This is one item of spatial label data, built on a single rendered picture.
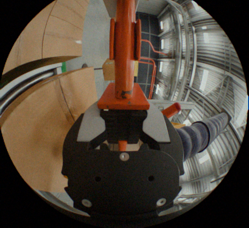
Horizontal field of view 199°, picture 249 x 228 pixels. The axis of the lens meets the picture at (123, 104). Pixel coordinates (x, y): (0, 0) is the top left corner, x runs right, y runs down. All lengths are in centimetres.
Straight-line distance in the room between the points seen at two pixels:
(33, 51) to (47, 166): 58
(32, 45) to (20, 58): 11
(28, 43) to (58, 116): 55
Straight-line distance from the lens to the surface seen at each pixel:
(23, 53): 59
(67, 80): 19
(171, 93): 610
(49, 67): 57
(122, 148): 19
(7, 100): 53
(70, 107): 19
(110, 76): 170
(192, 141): 41
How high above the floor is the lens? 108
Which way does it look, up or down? level
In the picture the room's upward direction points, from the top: 91 degrees clockwise
